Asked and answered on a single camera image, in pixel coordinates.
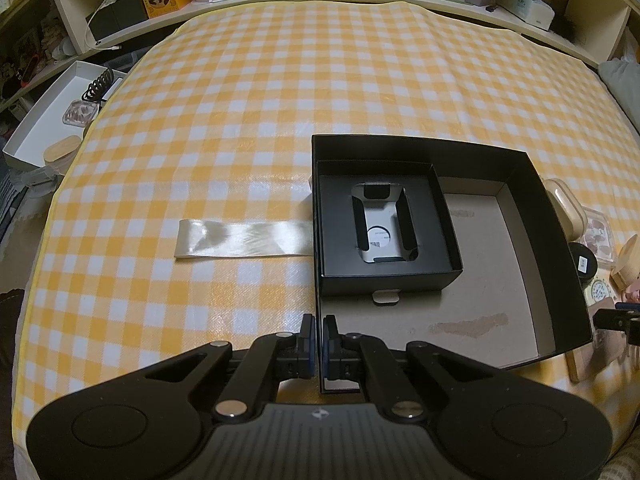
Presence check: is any wooden lid container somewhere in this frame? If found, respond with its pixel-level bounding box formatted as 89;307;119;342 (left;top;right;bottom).
42;136;83;167

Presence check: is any grey pillow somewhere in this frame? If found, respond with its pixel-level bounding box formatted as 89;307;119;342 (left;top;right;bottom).
599;57;640;136

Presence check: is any white shelf unit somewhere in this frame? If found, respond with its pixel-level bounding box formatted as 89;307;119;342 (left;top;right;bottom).
0;0;640;126

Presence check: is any small black box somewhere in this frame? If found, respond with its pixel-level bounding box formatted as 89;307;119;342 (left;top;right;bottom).
315;159;464;298

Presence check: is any white cardboard box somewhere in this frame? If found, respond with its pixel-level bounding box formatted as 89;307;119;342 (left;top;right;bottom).
2;60;128;173

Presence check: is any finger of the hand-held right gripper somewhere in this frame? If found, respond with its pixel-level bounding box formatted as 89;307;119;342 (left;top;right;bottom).
594;307;640;347

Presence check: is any yellow checked tablecloth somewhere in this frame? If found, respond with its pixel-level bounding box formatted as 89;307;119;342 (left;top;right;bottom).
12;0;640;480

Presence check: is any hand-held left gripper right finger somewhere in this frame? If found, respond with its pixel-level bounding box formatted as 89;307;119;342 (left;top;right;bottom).
322;314;506;423

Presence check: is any black round jar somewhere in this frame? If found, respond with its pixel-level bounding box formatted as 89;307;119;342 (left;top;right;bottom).
569;242;598;281

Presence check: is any beige rounded case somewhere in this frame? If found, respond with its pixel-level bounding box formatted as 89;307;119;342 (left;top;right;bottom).
544;179;587;243

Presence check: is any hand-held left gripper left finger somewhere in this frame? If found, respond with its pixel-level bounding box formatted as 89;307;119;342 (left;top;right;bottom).
132;314;317;423

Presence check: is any clear nail tip case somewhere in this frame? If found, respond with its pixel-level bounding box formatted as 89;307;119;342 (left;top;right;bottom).
582;209;617;263
62;100;98;126

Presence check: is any large black cardboard box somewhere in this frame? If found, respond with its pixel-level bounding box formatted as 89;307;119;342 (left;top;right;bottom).
311;134;593;396

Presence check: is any white tissue box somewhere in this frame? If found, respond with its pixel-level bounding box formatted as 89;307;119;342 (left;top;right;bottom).
500;0;555;30

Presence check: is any light wooden item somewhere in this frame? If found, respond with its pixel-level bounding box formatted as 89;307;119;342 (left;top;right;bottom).
611;234;640;293

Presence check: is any wooden board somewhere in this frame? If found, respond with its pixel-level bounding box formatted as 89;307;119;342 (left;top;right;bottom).
566;347;603;385

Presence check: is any black hair claw clip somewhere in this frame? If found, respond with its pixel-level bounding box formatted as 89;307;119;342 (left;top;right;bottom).
82;69;115;103

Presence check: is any patterned round dish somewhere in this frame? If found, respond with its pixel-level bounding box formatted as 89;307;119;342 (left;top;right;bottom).
587;280;617;307

